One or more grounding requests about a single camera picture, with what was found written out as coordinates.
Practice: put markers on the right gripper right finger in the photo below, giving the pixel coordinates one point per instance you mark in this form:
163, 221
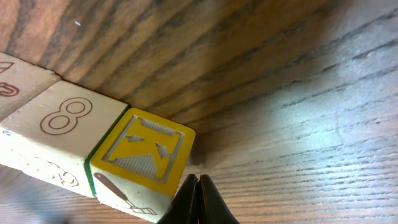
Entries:
212, 208

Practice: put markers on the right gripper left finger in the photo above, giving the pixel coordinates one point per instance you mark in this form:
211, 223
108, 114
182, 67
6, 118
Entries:
184, 207

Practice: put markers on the white block red mark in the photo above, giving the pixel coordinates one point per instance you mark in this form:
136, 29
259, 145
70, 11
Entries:
137, 168

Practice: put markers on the white block red M side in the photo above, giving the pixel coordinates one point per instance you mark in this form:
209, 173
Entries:
51, 137

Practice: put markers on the yellow block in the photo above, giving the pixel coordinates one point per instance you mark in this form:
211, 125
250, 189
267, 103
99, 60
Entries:
21, 81

